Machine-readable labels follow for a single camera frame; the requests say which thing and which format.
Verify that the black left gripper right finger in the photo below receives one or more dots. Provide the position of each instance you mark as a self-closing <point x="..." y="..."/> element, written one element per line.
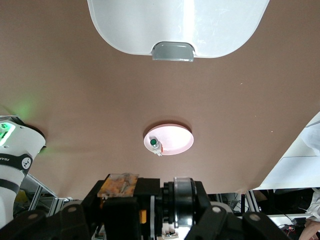
<point x="215" y="222"/>

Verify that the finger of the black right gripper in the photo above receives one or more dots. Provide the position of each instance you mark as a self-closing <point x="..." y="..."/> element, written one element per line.
<point x="121" y="220"/>

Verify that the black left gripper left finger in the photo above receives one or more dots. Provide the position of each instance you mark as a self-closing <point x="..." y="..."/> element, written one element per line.
<point x="72" y="222"/>

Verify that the black and orange push-button switch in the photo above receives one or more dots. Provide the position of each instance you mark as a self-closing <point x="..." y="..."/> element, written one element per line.
<point x="147" y="187"/>

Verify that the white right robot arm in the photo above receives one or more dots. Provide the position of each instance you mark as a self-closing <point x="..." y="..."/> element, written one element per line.
<point x="15" y="155"/>

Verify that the pale pink round plate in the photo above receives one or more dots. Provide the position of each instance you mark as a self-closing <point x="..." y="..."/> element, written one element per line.
<point x="175" y="140"/>

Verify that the white side table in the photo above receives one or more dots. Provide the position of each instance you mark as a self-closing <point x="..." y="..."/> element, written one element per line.
<point x="295" y="165"/>

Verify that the white lidded box, grey latches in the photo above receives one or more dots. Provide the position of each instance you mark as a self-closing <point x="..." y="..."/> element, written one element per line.
<point x="140" y="25"/>

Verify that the aluminium frame rail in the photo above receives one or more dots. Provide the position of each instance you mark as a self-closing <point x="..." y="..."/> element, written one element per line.
<point x="252" y="202"/>
<point x="37" y="195"/>

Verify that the white and green push-button switch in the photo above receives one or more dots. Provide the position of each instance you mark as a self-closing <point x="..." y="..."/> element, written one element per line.
<point x="155" y="145"/>

